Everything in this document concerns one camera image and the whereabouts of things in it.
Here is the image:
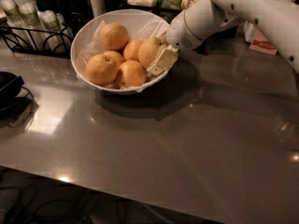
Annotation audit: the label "large orange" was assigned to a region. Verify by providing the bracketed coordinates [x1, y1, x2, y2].
[138, 37, 167, 69]

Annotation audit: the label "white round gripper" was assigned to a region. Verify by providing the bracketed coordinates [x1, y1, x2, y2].
[147, 0, 241, 76]

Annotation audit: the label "white cylinder container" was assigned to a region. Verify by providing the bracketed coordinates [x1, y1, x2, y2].
[86, 0, 107, 19]

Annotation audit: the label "orange top back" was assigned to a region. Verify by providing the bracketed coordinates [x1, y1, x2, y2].
[99, 22, 129, 50]

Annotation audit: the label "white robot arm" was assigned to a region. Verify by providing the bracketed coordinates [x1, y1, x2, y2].
[164, 0, 299, 72]

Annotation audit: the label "orange front middle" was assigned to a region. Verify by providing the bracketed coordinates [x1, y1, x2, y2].
[116, 60, 147, 89]

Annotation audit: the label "orange front left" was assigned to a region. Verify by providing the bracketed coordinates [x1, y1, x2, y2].
[86, 54, 119, 86]

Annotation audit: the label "clear plastic bowl liner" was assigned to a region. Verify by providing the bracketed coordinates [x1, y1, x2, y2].
[75, 16, 172, 94]

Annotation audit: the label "black wire cup rack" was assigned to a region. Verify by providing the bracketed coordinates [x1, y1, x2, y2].
[0, 13, 78, 59]

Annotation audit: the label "white bowl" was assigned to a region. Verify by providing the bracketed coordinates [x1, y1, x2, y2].
[70, 8, 176, 96]

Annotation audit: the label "black cables under table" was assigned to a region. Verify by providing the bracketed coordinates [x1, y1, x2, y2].
[0, 184, 132, 224]

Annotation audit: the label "paper cup stack middle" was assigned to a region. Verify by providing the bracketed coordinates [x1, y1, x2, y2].
[20, 3, 45, 51]

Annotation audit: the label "paper cup stack left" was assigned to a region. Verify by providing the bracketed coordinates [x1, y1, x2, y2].
[1, 0, 28, 47]

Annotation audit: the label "cream packets on shelf right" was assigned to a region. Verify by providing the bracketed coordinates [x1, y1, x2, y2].
[180, 0, 198, 10]

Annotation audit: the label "green packets on shelf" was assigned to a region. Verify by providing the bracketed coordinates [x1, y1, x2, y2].
[155, 0, 182, 10]

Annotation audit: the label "paper cup stack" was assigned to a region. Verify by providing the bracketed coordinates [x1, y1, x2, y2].
[1, 0, 28, 47]
[38, 10, 73, 53]
[20, 3, 45, 51]

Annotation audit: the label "small orange centre left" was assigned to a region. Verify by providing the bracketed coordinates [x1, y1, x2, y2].
[105, 50, 125, 65]

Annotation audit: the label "orange centre back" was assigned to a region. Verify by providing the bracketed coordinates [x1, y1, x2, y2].
[123, 39, 143, 61]

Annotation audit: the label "black pan with wire stand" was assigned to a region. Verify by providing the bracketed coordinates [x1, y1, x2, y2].
[0, 72, 35, 128]

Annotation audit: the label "paper cup stack right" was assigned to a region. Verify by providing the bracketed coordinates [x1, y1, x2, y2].
[38, 10, 73, 53]

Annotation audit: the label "red and white card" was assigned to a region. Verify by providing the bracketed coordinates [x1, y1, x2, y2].
[249, 30, 278, 55]

